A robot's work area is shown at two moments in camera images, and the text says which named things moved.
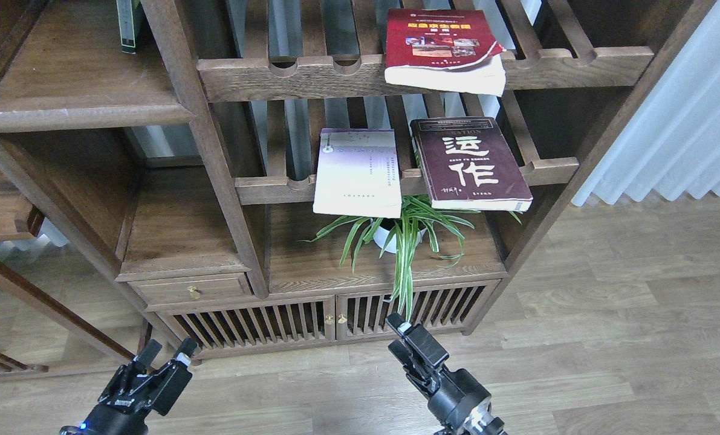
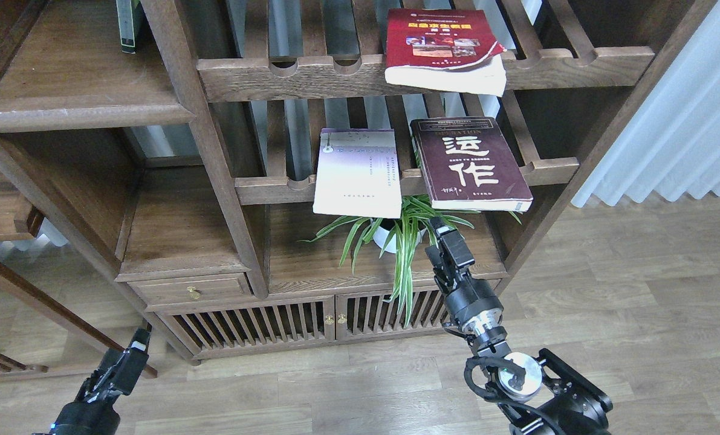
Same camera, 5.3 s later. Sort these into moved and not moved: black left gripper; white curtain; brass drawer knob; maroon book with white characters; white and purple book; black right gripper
Moved: black left gripper; black right gripper
Not moved: maroon book with white characters; brass drawer knob; white curtain; white and purple book
